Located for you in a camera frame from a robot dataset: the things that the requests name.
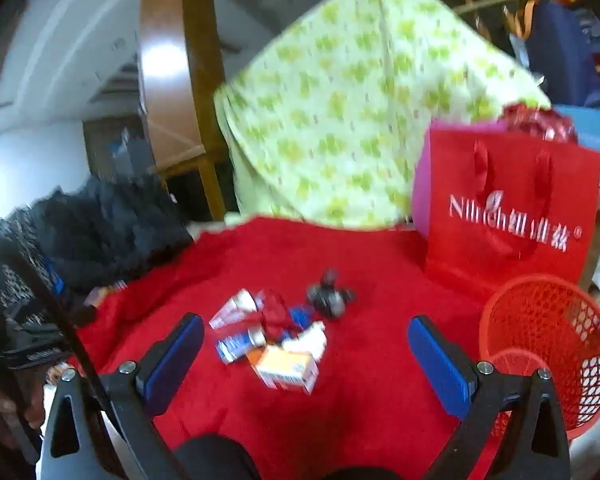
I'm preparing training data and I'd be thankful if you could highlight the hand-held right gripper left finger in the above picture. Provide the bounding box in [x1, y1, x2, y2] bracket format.
[40, 312, 206, 480]

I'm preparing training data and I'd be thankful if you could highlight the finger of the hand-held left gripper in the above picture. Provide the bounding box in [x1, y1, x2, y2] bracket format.
[30, 252, 98, 326]

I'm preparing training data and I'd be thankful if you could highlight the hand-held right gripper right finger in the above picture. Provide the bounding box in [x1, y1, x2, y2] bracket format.
[407, 315, 573, 480]

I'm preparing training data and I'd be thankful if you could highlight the orange white small box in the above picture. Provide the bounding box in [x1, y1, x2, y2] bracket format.
[247, 345, 320, 395]

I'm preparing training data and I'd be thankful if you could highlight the red plastic bag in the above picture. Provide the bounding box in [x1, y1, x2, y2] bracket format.
[252, 289, 293, 343]

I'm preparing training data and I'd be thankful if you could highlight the black knotted plastic bag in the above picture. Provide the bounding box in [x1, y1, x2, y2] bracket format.
[306, 267, 358, 320]

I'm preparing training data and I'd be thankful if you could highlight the red plastic mesh basket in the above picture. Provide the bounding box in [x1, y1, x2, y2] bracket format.
[479, 275, 600, 441]

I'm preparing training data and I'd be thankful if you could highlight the black white floral cloth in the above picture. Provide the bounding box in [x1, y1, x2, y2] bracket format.
[0, 205, 56, 321]

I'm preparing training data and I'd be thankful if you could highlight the blue white small box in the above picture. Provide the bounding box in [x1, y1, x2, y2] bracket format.
[216, 325, 267, 363]

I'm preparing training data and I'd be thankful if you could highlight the dark cloth pile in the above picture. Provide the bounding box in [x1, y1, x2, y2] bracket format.
[27, 175, 193, 296]

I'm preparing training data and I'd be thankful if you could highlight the white red tube packet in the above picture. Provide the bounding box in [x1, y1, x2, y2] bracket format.
[209, 289, 261, 331]

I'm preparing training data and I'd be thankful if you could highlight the red blanket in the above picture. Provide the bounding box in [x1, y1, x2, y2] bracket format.
[67, 215, 531, 480]

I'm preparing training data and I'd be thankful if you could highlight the blue foil wrapper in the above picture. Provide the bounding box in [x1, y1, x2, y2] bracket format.
[287, 305, 313, 331]

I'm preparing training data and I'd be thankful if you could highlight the red paper gift bag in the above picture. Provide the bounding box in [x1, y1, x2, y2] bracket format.
[422, 122, 600, 288]

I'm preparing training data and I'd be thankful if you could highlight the brown wooden panel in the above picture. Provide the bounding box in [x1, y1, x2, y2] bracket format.
[139, 0, 228, 221]

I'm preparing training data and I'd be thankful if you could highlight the shiny red foil bag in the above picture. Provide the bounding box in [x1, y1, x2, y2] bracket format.
[500, 102, 578, 143]

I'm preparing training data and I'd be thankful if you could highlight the green clover print quilt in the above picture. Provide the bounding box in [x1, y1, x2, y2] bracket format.
[214, 0, 553, 231]

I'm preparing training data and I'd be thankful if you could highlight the light blue cardboard box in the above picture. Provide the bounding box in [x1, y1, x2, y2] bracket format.
[552, 105, 600, 166]

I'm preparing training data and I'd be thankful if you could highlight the black cable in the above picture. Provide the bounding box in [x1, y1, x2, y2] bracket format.
[0, 224, 113, 408]

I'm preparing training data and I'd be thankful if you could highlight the navy bag with orange handle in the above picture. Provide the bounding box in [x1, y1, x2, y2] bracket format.
[517, 0, 600, 106]

